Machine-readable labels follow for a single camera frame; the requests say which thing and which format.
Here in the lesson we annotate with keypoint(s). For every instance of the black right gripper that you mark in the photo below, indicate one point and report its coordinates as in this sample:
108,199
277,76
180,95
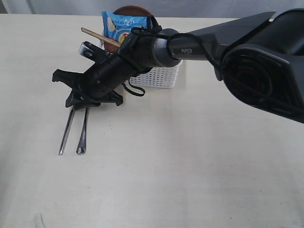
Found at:
96,84

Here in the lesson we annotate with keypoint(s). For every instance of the silver metal knife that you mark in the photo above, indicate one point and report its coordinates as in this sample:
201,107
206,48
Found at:
66,131

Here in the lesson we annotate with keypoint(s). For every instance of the silver metal fork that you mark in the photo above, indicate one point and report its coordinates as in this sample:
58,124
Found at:
81,148

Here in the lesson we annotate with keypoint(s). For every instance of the wooden chopstick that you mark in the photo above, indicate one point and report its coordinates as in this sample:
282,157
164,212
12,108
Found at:
100,37

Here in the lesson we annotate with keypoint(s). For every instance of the blue chips bag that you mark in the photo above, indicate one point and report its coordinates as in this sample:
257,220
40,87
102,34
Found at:
118,27

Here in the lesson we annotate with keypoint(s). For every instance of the white plastic perforated basket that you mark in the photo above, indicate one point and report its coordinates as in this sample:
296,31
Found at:
159,77

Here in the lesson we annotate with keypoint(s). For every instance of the brown round wooden plate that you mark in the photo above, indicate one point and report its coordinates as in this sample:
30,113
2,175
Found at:
130,10

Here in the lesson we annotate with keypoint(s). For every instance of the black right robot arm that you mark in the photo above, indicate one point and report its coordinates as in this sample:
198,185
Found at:
259,58

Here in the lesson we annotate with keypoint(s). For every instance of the white curtain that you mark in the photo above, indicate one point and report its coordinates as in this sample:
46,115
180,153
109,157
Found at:
159,8

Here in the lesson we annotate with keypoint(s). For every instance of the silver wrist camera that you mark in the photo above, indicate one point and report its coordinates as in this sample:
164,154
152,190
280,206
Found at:
93,52

